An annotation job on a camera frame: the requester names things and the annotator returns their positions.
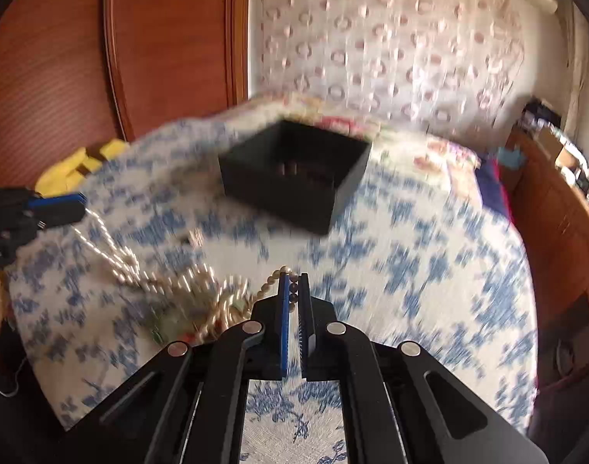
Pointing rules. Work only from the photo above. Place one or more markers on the cardboard box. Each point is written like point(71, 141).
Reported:
point(558, 147)

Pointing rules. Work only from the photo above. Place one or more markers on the yellow cloth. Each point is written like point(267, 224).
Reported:
point(67, 171)

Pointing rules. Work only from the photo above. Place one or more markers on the dark blue red cloth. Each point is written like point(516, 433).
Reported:
point(492, 186)

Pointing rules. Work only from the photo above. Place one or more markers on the wooden headboard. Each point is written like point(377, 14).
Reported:
point(154, 48)

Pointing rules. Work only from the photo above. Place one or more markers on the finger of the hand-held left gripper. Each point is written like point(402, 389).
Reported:
point(62, 213)
point(57, 199)

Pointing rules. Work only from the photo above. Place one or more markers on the small metal jewelry piece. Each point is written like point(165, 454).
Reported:
point(194, 238)

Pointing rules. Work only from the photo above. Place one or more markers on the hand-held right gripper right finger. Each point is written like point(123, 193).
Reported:
point(304, 321)

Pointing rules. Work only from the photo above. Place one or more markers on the pink floral quilt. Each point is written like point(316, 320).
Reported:
point(420, 154)

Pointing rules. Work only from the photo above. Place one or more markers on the black square box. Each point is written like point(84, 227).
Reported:
point(294, 188)

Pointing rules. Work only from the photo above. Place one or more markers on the wooden side cabinet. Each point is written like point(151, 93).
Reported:
point(555, 232)

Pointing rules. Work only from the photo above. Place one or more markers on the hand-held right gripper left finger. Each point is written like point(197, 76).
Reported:
point(285, 314)

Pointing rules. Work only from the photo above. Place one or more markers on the white pink patterned sheet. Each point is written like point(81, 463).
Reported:
point(381, 34)

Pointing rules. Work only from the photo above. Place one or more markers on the blue floral blanket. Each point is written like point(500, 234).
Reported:
point(420, 275)

